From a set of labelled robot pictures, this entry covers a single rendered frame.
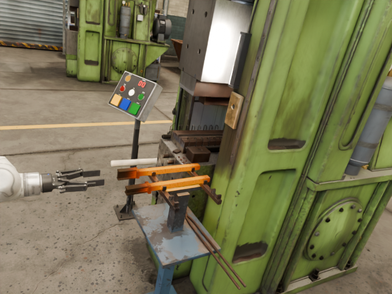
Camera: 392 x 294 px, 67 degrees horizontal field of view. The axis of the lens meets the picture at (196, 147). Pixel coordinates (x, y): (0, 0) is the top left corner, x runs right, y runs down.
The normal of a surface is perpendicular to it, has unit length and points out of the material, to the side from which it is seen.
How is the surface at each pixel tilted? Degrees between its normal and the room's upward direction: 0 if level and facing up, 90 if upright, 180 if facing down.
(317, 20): 89
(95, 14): 89
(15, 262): 0
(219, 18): 90
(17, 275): 0
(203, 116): 90
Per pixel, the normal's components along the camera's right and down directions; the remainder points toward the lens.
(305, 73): 0.44, 0.43
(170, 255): 0.18, -0.90
